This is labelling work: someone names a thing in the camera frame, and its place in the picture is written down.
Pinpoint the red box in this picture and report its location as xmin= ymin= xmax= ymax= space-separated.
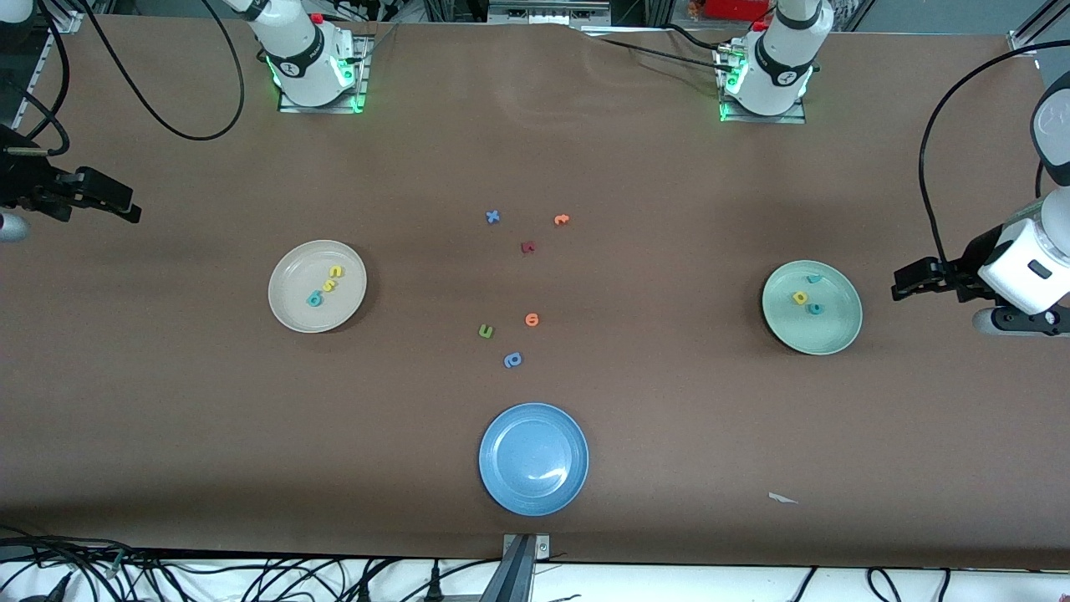
xmin=705 ymin=0 xmax=772 ymax=22

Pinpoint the black cable on table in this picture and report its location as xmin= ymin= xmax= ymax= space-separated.
xmin=665 ymin=23 xmax=736 ymax=53
xmin=585 ymin=35 xmax=736 ymax=72

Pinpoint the beige brown plate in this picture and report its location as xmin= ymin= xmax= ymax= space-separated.
xmin=267 ymin=240 xmax=368 ymax=334

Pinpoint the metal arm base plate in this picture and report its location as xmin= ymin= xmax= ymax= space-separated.
xmin=278 ymin=35 xmax=369 ymax=115
xmin=717 ymin=42 xmax=808 ymax=125

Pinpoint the blue plate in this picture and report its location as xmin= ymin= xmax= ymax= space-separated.
xmin=478 ymin=403 xmax=590 ymax=517

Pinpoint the pale green plate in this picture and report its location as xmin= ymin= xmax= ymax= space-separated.
xmin=762 ymin=260 xmax=864 ymax=356

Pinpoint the dark aluminium post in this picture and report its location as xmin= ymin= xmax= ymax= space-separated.
xmin=479 ymin=535 xmax=536 ymax=602

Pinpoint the tangle of black cables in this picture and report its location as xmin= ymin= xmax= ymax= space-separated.
xmin=0 ymin=523 xmax=352 ymax=602

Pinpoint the silver aluminium frame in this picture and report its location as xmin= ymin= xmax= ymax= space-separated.
xmin=487 ymin=0 xmax=613 ymax=26

